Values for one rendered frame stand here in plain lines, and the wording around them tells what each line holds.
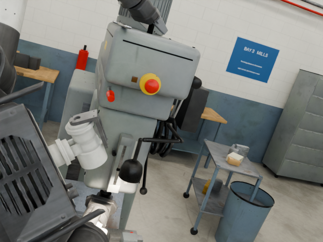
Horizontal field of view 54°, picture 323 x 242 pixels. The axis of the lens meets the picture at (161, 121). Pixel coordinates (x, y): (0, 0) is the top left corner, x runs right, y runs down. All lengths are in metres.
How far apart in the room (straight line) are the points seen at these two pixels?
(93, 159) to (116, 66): 0.29
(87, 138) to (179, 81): 0.35
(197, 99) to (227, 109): 4.63
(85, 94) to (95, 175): 0.49
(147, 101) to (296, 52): 5.56
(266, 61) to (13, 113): 5.80
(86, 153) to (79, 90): 0.82
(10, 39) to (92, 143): 0.27
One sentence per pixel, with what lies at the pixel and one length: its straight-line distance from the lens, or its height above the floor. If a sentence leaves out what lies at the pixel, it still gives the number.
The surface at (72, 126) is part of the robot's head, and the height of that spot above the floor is 1.66.
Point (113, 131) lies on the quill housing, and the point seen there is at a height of 1.55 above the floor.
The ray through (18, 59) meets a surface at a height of 0.98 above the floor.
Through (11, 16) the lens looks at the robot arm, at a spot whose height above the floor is 1.85.
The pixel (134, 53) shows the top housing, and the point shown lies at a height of 1.83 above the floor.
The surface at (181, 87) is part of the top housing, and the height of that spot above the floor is 1.77.
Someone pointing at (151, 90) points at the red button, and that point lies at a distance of 0.87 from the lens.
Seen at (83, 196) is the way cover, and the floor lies 1.02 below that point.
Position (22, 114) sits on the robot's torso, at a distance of 0.54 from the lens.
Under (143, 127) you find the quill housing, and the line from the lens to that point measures 1.09.
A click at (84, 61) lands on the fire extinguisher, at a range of 5.22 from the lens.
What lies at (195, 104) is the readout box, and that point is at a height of 1.65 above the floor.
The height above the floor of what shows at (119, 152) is 1.49.
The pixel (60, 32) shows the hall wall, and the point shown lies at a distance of 5.34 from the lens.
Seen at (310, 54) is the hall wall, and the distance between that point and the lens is 6.64.
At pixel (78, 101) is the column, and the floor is 1.50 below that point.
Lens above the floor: 1.91
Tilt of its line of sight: 15 degrees down
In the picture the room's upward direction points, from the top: 17 degrees clockwise
